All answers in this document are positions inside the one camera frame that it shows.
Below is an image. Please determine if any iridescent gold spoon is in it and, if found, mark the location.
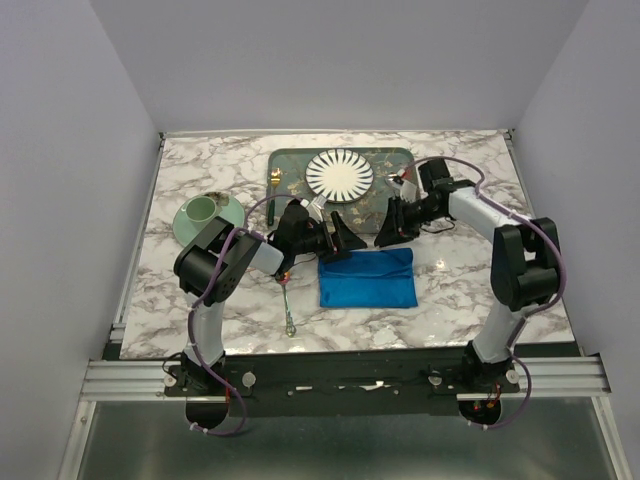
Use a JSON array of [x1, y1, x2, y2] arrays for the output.
[[279, 272, 297, 338]]

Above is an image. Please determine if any gold fork green handle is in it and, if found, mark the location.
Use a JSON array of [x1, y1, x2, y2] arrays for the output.
[[267, 168, 282, 227]]

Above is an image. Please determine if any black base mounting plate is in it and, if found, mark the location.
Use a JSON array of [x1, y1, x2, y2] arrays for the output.
[[164, 347, 520, 417]]

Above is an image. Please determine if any blue cloth napkin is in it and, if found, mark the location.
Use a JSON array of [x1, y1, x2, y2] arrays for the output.
[[318, 248, 418, 309]]

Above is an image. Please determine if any green floral serving tray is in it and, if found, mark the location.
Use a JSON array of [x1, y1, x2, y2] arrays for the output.
[[267, 147, 414, 235]]

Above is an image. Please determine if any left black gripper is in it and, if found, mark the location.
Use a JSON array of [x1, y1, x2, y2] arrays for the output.
[[291, 211, 365, 264]]

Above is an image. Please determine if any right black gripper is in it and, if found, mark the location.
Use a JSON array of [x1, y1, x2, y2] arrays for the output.
[[373, 196, 443, 248]]

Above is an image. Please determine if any white blue striped plate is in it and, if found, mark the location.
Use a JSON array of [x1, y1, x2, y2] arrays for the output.
[[305, 148, 374, 204]]

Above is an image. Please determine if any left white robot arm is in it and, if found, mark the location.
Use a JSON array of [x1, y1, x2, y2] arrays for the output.
[[174, 198, 366, 395]]

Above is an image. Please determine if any green cup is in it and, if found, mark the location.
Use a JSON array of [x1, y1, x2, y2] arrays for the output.
[[185, 195, 221, 232]]

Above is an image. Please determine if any green saucer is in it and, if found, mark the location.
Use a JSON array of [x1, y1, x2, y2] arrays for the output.
[[172, 191, 245, 246]]

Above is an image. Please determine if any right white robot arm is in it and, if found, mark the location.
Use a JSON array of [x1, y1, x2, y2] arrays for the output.
[[374, 156, 567, 392]]

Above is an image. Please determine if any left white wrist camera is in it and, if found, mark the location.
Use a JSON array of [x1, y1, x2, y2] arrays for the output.
[[301, 195, 327, 223]]

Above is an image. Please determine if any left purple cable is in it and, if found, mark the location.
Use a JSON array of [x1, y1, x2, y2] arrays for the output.
[[187, 194, 309, 438]]

